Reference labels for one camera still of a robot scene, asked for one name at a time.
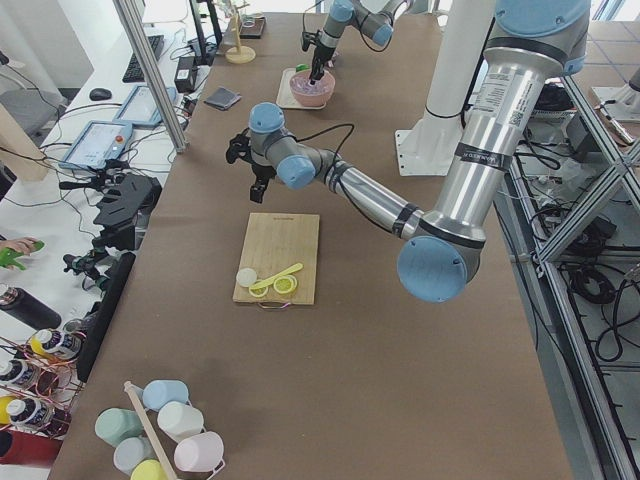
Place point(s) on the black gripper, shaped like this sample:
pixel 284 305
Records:
pixel 322 53
pixel 261 173

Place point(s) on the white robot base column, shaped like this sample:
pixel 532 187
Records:
pixel 428 148

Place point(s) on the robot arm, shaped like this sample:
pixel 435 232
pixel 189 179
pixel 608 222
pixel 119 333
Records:
pixel 375 29
pixel 529 43

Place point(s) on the clear ice cubes pile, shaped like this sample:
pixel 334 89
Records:
pixel 300 84

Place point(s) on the pink bowl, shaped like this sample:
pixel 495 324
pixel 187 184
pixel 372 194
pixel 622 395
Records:
pixel 313 101

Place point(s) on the cream plastic tray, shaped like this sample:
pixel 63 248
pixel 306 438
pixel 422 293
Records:
pixel 285 98

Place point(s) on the bamboo cutting board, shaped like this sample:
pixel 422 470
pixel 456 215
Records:
pixel 274 242

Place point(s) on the wooden mug tree stand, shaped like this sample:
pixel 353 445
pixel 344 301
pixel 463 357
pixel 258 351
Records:
pixel 239 54

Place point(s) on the yellow plastic knife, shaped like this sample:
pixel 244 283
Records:
pixel 270 280

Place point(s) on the white steamed bun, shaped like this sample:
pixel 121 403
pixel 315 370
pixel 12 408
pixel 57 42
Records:
pixel 246 277

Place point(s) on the grey purple folded cloth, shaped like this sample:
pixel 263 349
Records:
pixel 223 99

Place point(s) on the lemon slice near bun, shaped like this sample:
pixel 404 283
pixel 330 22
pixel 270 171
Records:
pixel 259 289

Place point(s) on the black power adapter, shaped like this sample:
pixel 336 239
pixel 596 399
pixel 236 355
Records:
pixel 186 74

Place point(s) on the teach pendant far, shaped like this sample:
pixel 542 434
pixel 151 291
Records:
pixel 139 109

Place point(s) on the teach pendant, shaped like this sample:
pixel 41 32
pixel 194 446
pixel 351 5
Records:
pixel 139 109
pixel 99 142

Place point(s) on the teach pendant near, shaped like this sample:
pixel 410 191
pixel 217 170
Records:
pixel 99 142

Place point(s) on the black computer mouse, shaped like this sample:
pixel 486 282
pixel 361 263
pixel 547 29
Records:
pixel 100 94

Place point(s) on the light blue cup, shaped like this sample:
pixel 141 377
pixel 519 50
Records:
pixel 157 393

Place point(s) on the white cup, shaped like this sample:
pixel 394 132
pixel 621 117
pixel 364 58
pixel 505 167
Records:
pixel 180 421

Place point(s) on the black water bottle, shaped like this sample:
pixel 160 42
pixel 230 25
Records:
pixel 26 308

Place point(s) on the yellow sauce bottle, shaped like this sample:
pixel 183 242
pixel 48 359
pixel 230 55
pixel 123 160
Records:
pixel 60 344

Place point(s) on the pink cup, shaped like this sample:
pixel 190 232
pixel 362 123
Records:
pixel 203 452

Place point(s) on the green cup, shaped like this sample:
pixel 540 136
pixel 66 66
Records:
pixel 115 425

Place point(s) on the red sauce bottle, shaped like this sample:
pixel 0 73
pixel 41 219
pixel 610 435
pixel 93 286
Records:
pixel 21 374

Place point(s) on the grey cup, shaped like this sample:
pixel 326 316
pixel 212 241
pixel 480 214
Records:
pixel 130 452

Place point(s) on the yellow cup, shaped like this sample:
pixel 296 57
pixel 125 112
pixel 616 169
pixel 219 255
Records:
pixel 149 469

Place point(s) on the lemon slice near handle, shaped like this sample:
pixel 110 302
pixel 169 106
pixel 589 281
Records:
pixel 285 284

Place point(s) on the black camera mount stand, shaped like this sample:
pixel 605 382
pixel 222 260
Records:
pixel 127 202

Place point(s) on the aluminium frame post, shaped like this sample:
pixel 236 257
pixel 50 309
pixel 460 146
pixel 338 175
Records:
pixel 131 21

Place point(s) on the wooden rack handle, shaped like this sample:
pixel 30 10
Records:
pixel 132 392

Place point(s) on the copper wire bottle rack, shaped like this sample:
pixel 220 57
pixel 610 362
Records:
pixel 47 415

